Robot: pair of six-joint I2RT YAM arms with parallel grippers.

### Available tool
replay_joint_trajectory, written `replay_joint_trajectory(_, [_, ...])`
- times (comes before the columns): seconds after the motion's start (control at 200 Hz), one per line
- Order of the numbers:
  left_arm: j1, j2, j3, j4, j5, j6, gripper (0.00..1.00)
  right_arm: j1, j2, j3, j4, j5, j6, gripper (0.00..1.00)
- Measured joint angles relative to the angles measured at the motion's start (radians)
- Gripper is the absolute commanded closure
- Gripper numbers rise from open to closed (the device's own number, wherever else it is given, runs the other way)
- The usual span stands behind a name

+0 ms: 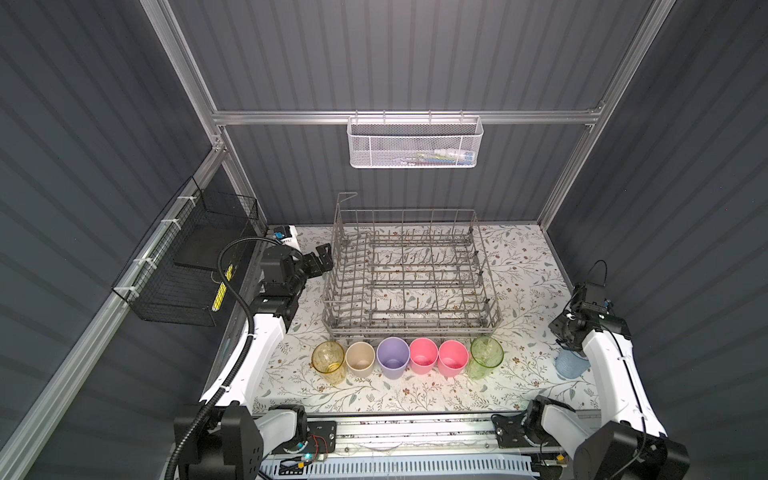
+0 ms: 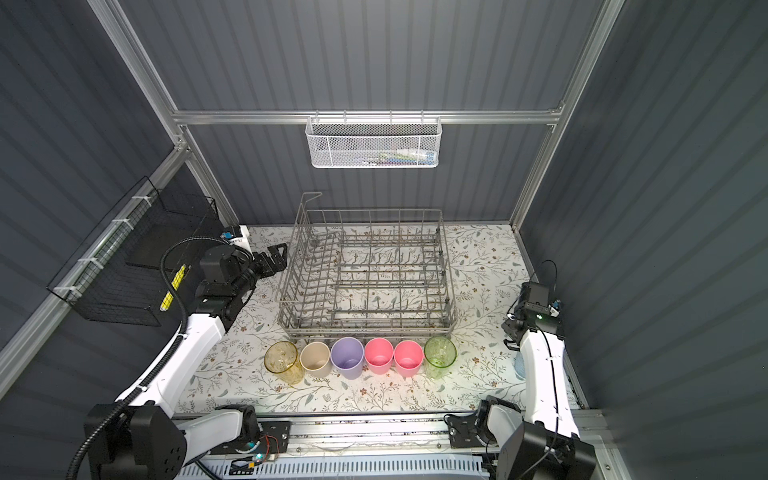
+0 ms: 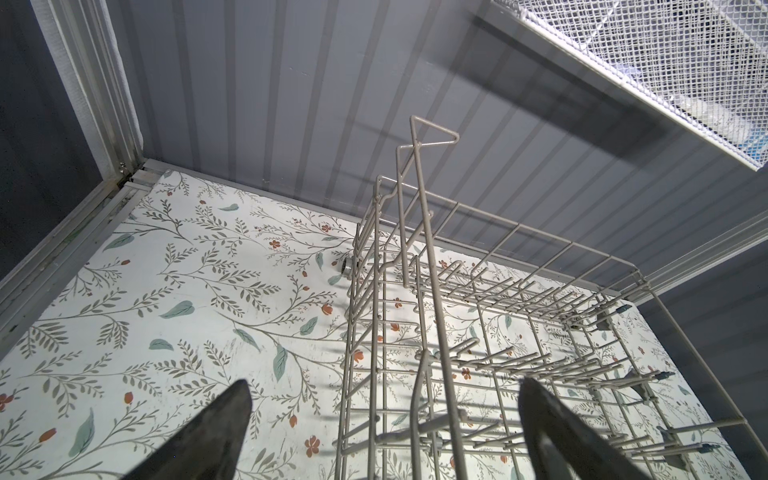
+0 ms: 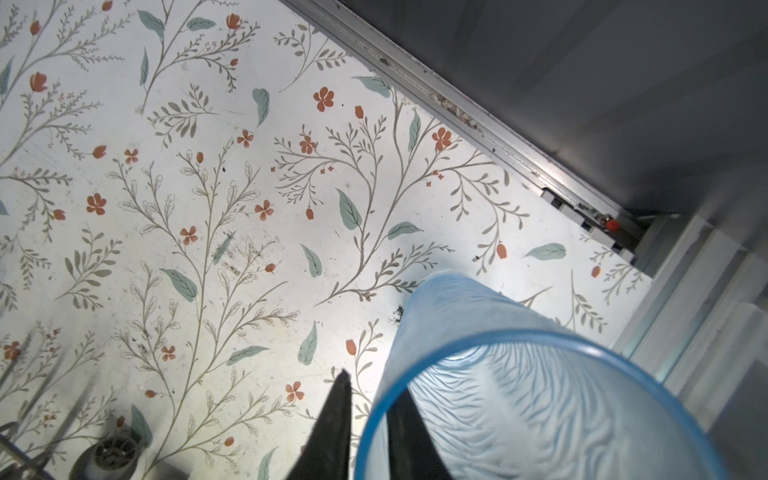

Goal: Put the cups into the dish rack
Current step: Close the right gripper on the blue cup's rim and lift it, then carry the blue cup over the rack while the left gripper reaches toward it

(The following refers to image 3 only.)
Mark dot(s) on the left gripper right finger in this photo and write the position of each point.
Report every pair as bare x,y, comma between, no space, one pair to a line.
562,446

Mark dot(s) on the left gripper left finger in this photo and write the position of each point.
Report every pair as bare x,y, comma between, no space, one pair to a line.
208,446

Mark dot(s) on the floral table mat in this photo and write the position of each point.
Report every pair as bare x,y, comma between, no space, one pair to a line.
201,285

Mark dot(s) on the grey wire dish rack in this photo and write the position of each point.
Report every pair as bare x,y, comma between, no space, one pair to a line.
450,307

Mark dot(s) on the white mesh wall basket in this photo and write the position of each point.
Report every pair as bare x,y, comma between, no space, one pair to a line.
702,64

